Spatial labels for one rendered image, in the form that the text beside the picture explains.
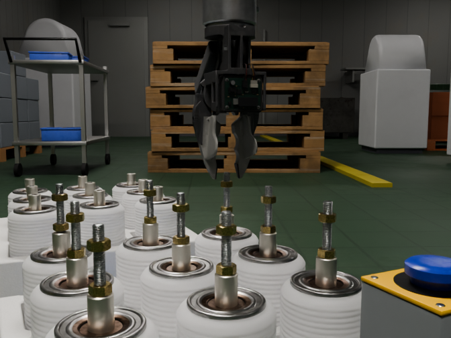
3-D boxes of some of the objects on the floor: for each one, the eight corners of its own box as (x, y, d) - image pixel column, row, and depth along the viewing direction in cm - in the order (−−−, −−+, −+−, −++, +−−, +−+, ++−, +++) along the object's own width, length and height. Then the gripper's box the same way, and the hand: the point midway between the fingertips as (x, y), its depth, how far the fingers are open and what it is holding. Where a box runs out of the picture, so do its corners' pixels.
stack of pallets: (306, 160, 440) (308, 55, 429) (327, 172, 350) (330, 41, 339) (162, 160, 440) (160, 55, 429) (145, 172, 350) (143, 41, 339)
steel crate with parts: (346, 136, 898) (347, 96, 890) (362, 139, 804) (364, 94, 795) (288, 136, 895) (289, 96, 886) (298, 139, 800) (298, 94, 792)
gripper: (200, 20, 61) (201, 186, 64) (280, 25, 64) (278, 183, 67) (185, 31, 69) (186, 178, 72) (258, 34, 72) (256, 175, 75)
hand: (225, 169), depth 72 cm, fingers open, 3 cm apart
